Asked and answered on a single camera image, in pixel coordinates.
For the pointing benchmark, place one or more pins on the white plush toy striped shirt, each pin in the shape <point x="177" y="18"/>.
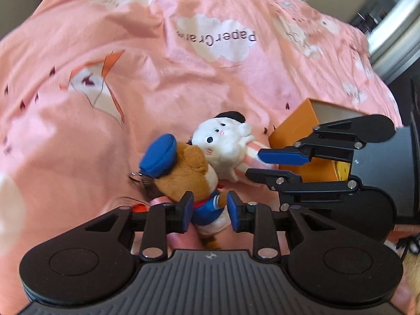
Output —
<point x="223" y="151"/>

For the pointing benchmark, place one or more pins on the small red object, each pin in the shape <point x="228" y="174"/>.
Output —
<point x="139" y="208"/>

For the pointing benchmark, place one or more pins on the grey door frame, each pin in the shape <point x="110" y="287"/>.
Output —
<point x="390" y="36"/>

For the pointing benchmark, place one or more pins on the orange cardboard box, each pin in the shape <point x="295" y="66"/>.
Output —
<point x="295" y="128"/>

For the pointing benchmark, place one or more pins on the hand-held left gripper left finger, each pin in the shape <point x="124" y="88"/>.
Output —
<point x="187" y="208"/>

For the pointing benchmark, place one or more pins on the brown plush bear blue hat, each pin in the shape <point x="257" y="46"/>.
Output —
<point x="187" y="170"/>

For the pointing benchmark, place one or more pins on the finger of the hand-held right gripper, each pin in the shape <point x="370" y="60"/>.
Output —
<point x="282" y="157"/>
<point x="262" y="175"/>

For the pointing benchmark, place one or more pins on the pink printed blanket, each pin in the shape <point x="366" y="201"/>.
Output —
<point x="98" y="121"/>

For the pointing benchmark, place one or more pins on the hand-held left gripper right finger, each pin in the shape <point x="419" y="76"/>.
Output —
<point x="233" y="213"/>

